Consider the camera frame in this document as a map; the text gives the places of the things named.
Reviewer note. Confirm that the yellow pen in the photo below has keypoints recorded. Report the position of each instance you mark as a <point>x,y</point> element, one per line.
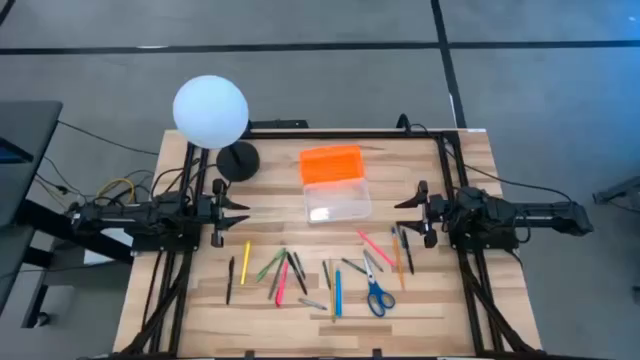
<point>245,262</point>

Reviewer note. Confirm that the green crayon Crayons print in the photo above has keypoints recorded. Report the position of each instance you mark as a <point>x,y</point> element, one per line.
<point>353,265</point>

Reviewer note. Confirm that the dark green crayon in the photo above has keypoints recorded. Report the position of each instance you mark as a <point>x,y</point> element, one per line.
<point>326,274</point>

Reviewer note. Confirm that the grey crayon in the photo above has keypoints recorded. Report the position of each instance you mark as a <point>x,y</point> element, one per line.
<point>312,303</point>

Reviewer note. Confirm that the grey stand foot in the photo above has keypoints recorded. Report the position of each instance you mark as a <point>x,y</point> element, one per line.
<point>620,192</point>

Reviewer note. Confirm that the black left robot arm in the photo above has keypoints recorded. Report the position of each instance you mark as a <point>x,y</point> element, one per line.
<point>130,215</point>

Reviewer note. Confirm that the white paper sheet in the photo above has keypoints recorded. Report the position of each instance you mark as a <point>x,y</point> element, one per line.
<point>100,257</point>

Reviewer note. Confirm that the black caster wheel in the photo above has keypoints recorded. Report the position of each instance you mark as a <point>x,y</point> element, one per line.
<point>42,319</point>

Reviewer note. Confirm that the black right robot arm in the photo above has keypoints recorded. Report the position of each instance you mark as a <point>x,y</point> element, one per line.
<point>525,215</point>

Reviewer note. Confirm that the black power strip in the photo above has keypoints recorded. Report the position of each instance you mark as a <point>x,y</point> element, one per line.
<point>280,124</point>

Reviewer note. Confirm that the dark grey side desk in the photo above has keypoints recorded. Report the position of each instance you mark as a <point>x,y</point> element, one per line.
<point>30,120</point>

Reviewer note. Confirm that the pink pen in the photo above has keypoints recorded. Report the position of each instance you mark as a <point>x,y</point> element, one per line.
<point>282,285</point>

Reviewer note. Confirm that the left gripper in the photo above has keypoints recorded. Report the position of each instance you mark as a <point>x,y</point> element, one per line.
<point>216,212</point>

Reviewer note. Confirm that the grey pencil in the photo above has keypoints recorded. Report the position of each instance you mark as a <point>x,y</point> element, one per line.
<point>373,260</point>

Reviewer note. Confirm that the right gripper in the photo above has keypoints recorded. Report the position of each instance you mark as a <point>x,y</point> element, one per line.
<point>437,212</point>

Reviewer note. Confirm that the white globe lamp black stand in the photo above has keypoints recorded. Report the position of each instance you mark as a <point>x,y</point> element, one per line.
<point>210,112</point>

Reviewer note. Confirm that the black desk leg bar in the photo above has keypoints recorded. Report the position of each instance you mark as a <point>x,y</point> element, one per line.
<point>60,227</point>

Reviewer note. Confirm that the yellow pencil pink eraser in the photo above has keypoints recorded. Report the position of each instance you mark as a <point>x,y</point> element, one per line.
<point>332,292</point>

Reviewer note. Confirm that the black click pen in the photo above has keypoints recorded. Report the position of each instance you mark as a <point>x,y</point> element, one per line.
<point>297,274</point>
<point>407,251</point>
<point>299,265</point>
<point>230,280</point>

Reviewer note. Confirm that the clear supply box orange lid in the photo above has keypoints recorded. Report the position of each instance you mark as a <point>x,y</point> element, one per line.
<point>332,165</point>

